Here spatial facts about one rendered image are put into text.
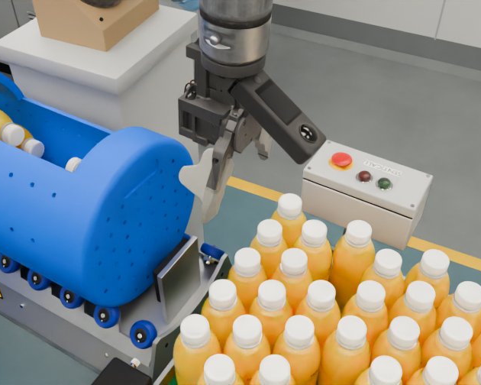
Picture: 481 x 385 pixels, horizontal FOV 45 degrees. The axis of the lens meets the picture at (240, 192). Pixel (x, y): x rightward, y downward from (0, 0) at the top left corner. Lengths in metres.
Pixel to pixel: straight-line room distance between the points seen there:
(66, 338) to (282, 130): 0.62
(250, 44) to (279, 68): 2.84
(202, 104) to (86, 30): 0.63
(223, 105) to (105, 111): 0.62
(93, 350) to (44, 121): 0.46
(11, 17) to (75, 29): 2.02
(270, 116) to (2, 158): 0.45
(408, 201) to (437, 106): 2.32
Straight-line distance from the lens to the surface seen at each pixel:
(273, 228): 0.91
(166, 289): 0.93
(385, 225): 1.01
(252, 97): 0.63
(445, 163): 2.89
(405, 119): 3.13
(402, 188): 1.00
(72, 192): 0.83
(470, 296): 0.88
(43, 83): 1.34
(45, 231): 0.86
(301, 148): 0.63
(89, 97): 1.26
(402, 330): 0.82
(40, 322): 1.13
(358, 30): 3.70
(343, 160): 1.01
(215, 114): 0.65
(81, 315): 1.04
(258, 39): 0.61
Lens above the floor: 1.75
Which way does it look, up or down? 43 degrees down
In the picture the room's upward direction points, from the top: straight up
